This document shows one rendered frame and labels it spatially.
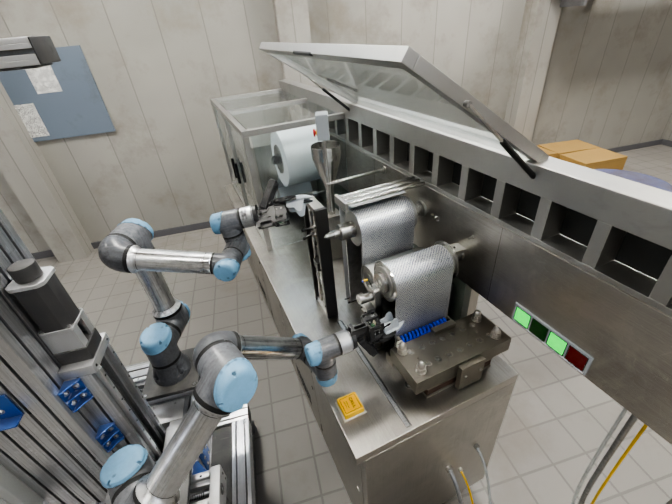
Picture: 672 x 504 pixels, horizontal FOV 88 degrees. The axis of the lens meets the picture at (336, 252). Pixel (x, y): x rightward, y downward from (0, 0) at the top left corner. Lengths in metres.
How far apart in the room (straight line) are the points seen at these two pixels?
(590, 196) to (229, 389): 0.96
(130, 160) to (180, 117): 0.72
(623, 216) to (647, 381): 0.39
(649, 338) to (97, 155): 4.44
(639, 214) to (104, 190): 4.47
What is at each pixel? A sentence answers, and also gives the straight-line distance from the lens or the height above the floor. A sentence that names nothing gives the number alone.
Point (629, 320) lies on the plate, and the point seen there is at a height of 1.38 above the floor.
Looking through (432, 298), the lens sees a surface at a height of 1.15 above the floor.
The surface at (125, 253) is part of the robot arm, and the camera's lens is 1.32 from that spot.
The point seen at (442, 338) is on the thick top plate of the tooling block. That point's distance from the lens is 1.35.
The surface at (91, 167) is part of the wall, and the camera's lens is 4.57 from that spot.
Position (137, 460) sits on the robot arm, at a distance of 1.24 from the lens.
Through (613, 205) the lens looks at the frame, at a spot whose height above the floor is 1.62.
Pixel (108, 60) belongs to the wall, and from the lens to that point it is 4.26.
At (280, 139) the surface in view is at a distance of 1.90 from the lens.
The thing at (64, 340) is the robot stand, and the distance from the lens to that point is 1.23.
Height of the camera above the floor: 2.01
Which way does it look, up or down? 33 degrees down
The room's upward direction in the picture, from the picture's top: 5 degrees counter-clockwise
